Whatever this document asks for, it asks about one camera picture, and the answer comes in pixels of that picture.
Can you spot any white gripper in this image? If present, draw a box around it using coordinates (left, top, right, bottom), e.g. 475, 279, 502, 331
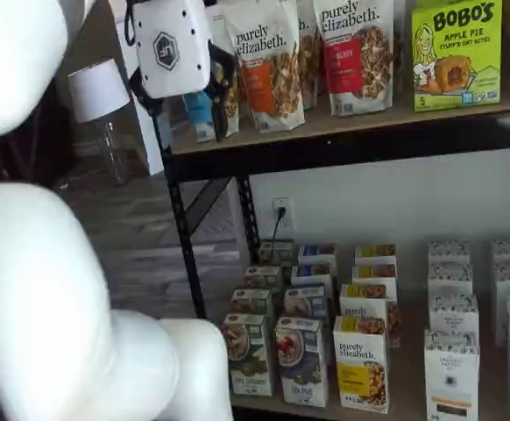
127, 0, 241, 150

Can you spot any blue and white oatmeal box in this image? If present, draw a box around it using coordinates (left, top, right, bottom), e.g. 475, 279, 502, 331
274, 316, 329, 409
283, 284, 329, 324
297, 243, 338, 267
290, 262, 335, 289

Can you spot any green and white oatmeal box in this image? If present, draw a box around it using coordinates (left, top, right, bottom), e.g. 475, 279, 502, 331
258, 239, 295, 268
242, 265, 282, 293
228, 288, 274, 319
219, 313, 276, 396

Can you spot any black metal wood shelf unit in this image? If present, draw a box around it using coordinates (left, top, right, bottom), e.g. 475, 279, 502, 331
114, 0, 510, 421

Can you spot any yellow purely elizabeth box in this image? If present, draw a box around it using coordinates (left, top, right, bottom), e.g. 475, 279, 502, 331
351, 264, 399, 303
332, 315, 391, 415
339, 283, 401, 350
354, 244, 397, 268

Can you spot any green Bobo's apple pie box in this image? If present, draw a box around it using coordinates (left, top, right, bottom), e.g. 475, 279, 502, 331
410, 0, 503, 112

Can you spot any white organic pantry box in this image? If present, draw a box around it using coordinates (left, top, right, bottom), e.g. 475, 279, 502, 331
423, 329, 481, 421
427, 239, 472, 267
427, 261, 474, 299
428, 293, 479, 339

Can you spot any blue label granola bag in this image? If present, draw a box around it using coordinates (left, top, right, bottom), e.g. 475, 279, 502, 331
182, 4, 241, 144

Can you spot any orange label granola bag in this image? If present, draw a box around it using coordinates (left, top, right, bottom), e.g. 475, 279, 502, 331
223, 0, 307, 135

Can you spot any white shade glass table lamp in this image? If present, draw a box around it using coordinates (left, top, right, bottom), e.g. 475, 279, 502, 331
67, 59, 131, 186

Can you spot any white granola bag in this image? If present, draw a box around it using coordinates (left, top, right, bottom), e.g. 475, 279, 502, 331
296, 0, 322, 111
390, 0, 407, 94

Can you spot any red label granola bag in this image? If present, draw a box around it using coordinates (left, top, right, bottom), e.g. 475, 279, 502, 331
312, 0, 395, 118

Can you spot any black power cord plug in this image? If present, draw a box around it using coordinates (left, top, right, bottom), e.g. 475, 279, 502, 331
266, 205, 287, 264

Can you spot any white wall outlet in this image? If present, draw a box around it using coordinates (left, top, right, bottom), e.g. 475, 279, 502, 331
272, 196, 294, 232

